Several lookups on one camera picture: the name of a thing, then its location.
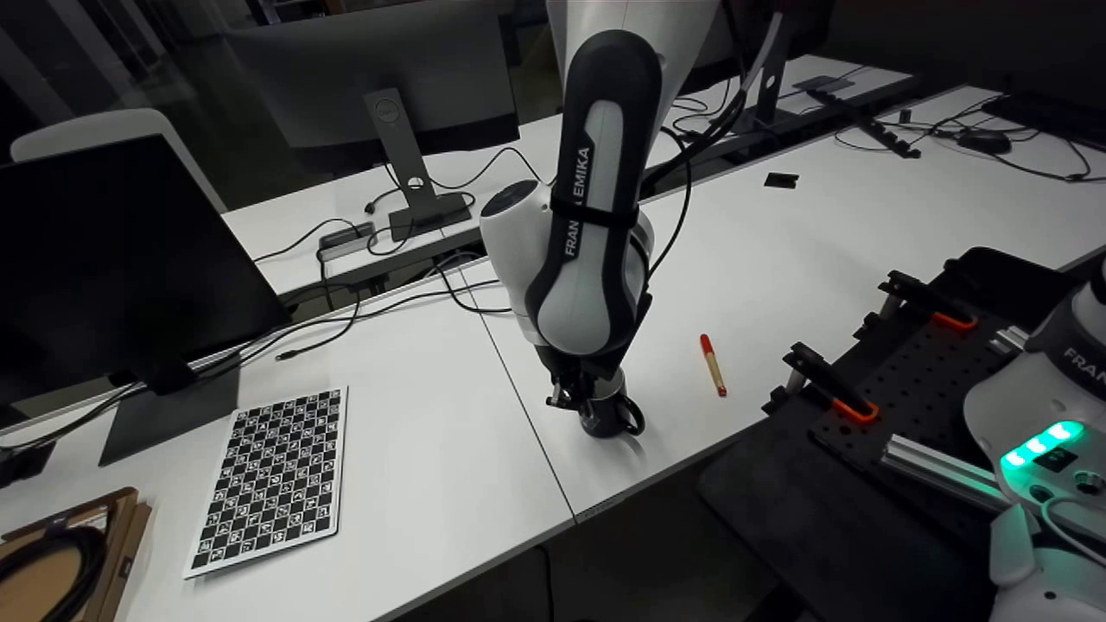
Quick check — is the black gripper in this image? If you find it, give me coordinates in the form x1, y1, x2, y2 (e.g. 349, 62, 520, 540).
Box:
541, 342, 635, 426

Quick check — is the white robot base green light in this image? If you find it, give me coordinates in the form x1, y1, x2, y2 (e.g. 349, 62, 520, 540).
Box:
960, 255, 1106, 622

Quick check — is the red and beige marker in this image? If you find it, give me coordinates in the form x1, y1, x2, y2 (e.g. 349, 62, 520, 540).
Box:
694, 333, 734, 400

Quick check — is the black computer mouse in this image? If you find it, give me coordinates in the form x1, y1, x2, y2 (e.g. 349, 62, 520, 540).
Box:
477, 176, 542, 221

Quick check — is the black white calibration board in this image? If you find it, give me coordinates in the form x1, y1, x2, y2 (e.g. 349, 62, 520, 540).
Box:
182, 385, 352, 582

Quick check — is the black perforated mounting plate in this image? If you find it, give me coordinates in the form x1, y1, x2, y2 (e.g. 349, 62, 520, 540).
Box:
759, 245, 1087, 513

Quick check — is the silver aluminium profile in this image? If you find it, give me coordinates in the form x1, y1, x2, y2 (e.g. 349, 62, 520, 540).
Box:
877, 431, 1009, 513

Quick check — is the black monitor stand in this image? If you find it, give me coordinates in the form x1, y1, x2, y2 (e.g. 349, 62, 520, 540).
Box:
635, 0, 928, 199

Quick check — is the grey monitor with stand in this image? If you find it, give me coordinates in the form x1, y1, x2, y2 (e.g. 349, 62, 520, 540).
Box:
218, 0, 526, 245

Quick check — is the black power strip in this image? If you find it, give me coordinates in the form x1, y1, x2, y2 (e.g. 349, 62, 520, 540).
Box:
861, 114, 928, 163

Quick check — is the black monitor on stand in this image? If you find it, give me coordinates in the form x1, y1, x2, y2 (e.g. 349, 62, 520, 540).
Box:
0, 135, 291, 470

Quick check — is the white chair back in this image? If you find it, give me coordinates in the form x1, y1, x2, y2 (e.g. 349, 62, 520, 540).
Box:
6, 104, 231, 219

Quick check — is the black desk cable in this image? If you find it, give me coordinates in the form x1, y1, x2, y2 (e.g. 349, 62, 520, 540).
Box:
195, 245, 514, 372

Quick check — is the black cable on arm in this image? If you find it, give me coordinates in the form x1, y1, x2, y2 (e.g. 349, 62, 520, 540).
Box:
635, 106, 700, 288

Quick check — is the black clamp orange handle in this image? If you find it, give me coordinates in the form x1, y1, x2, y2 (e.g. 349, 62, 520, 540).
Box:
781, 340, 886, 427
875, 271, 982, 340

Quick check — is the grey cable hub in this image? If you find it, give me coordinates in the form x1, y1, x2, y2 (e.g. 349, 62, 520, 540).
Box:
316, 221, 380, 258

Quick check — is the black tangled cable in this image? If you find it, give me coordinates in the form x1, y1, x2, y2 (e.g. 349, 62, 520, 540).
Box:
832, 98, 1100, 186

